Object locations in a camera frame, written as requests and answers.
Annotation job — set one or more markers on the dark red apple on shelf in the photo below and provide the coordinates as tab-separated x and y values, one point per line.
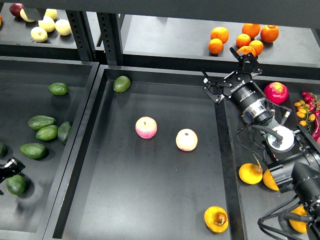
15	9

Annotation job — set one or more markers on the orange right of centre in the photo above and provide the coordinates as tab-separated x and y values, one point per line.
258	46

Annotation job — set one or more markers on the green avocado lower of cluster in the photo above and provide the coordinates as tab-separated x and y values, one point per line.
33	150

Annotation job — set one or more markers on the dark green avocado by wall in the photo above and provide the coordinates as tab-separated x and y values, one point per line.
63	131

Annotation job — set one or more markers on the black centre tray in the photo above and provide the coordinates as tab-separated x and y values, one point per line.
124	187

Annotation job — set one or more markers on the yellow pear middle right tray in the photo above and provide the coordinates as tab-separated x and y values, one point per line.
269	181

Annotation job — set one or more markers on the pale yellow pear under label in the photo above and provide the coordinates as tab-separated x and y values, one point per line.
24	16

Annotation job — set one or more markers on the black right tray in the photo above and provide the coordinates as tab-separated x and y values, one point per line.
246	203

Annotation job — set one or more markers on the black perforated rack post left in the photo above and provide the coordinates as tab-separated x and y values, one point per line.
82	35

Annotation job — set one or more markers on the orange top centre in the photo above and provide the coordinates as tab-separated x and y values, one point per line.
251	29

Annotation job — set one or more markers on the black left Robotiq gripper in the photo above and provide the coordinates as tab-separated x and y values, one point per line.
11	168

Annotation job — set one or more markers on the pale yellow pear middle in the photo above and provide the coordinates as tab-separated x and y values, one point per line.
47	23

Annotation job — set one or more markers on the pale peach apple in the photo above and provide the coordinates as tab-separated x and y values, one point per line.
186	140

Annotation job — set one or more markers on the black left tray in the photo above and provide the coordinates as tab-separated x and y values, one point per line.
24	93

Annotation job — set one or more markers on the cherry tomato and pepper bunch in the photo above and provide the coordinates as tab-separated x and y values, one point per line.
307	109

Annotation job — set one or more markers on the yellow pear with long stem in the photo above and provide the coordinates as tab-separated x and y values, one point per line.
251	173

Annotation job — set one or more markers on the green avocado far left tray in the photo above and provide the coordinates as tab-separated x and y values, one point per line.
58	88

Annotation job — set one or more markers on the black perforated rack post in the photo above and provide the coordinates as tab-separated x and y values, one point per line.
82	35
110	34

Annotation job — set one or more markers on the black tray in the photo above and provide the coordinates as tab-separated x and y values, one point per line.
124	187
24	93
246	203

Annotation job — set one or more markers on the pink red apple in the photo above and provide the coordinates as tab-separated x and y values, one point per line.
146	127

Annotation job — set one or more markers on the pale yellow pear front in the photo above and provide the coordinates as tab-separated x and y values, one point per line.
38	34

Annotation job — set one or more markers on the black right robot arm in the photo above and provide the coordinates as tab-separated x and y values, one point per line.
292	156

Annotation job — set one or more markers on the green avocado upper of cluster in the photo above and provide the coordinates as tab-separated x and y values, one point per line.
40	121

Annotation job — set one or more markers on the small orange centre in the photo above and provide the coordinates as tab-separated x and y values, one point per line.
243	40

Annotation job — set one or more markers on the red apple right tray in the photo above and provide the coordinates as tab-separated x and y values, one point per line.
276	92

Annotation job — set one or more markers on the pale yellow pear top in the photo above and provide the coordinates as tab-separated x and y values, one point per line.
52	13

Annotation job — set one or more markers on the orange front of group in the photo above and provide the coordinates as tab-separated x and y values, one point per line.
247	50

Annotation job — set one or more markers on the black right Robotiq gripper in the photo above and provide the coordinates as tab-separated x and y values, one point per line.
242	92

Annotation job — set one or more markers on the red chili pepper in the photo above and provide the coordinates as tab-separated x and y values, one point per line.
316	131

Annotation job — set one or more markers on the orange far left top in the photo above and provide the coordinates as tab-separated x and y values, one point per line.
221	33

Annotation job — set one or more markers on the orange top right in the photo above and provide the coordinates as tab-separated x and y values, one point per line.
269	33

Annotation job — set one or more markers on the orange far left bottom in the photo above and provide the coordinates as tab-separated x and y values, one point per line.
215	46

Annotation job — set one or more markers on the green avocado at tray corner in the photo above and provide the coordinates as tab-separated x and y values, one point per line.
121	84

